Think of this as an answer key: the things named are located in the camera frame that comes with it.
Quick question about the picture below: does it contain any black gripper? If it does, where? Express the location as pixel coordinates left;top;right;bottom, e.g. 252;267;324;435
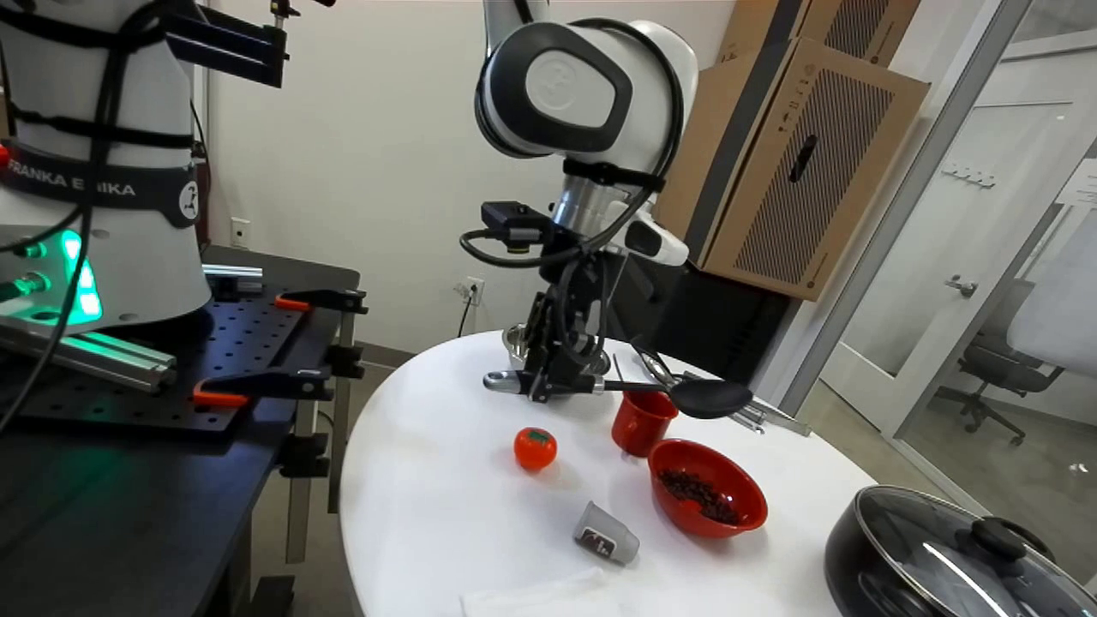
504;256;609;401

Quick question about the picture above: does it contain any black silver-handled spoon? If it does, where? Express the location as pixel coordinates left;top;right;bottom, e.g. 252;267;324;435
482;371;750;418

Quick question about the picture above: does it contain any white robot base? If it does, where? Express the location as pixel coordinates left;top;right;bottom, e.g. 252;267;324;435
0;0;209;332

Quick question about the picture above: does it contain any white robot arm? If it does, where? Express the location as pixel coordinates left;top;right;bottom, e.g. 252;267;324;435
460;0;701;401

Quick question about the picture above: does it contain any red bowl with beans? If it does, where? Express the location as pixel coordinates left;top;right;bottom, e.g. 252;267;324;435
647;438;768;541

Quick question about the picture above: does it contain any red cup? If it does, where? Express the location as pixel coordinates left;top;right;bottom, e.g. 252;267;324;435
609;392;680;454

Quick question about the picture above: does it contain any orange toy tomato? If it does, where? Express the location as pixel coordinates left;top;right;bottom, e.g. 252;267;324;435
512;428;560;474

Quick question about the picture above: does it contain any black storage case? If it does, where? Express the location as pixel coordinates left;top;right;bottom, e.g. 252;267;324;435
607;223;791;384

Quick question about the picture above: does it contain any white round table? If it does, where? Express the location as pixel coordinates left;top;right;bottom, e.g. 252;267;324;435
340;332;870;617

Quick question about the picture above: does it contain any grey small pouch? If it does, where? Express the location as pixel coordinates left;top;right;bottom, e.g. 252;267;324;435
574;502;642;565

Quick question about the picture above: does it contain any orange black clamp right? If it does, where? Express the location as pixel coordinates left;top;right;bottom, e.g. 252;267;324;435
274;288;372;315

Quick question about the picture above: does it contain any orange black clamp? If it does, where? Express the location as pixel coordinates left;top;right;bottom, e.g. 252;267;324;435
274;288;372;315
189;368;346;410

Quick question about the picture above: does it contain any black perforated breadboard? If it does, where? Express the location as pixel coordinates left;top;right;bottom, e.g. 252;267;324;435
15;295;353;435

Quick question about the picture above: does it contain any cardboard box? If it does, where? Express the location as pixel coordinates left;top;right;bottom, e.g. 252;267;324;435
656;0;928;303

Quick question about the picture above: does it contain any orange black clamp left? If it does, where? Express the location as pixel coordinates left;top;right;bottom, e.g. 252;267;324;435
189;368;346;410

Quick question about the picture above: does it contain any black pot with glass lid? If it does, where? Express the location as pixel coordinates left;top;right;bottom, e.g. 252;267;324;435
824;485;1097;617

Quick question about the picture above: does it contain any black office chair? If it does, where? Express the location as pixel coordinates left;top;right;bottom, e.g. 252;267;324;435
936;276;1061;445

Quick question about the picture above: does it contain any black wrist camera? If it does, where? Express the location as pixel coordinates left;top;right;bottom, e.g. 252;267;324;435
479;201;552;251

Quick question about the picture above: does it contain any aluminium rail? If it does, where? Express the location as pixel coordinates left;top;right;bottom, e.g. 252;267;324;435
0;324;177;392

